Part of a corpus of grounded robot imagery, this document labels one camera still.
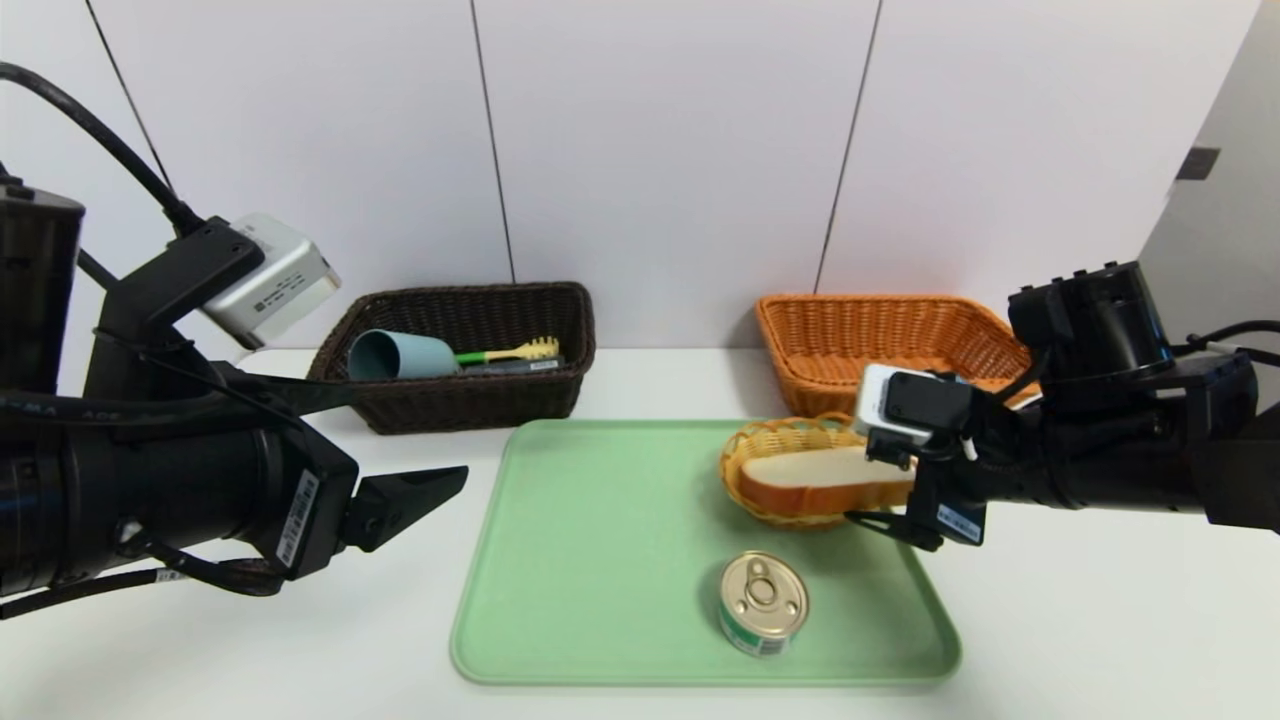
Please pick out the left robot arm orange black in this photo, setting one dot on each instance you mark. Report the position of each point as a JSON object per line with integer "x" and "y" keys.
{"x": 150, "y": 500}

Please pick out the small round orange wicker basket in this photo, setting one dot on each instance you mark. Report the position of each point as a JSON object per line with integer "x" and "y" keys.
{"x": 770, "y": 440}

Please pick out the large orange wicker basket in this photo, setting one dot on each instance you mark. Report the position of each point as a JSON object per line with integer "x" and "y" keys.
{"x": 840, "y": 345}

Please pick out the black wall fixture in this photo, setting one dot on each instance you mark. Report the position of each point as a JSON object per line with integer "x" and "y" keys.
{"x": 1197, "y": 163}

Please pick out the white bread slice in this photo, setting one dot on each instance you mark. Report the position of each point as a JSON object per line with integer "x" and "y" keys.
{"x": 810, "y": 475}

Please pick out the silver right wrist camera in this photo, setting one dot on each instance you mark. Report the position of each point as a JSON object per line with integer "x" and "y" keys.
{"x": 880, "y": 405}

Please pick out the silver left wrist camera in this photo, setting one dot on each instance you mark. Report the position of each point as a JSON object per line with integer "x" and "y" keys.
{"x": 270, "y": 280}

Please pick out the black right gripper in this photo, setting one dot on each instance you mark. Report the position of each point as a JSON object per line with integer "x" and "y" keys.
{"x": 950, "y": 518}

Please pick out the tin can gold lid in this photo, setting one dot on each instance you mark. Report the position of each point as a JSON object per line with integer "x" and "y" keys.
{"x": 763, "y": 600}

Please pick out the light green plastic tray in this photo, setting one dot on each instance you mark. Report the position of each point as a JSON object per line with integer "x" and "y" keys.
{"x": 600, "y": 560}

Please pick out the blue-grey plastic cup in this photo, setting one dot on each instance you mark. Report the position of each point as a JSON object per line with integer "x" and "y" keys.
{"x": 395, "y": 357}

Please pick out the grey clear cutlery case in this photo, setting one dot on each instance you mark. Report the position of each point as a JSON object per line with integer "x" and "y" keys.
{"x": 520, "y": 368}

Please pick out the dark brown wicker basket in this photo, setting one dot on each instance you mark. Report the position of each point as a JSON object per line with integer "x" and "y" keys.
{"x": 470, "y": 405}

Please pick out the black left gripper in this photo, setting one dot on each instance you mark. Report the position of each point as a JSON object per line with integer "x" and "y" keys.
{"x": 312, "y": 517}

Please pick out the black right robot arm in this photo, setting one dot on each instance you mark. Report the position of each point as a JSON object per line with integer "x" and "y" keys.
{"x": 1100, "y": 470}

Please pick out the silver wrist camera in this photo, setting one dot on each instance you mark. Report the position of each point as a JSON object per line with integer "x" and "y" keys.
{"x": 880, "y": 405}
{"x": 270, "y": 280}

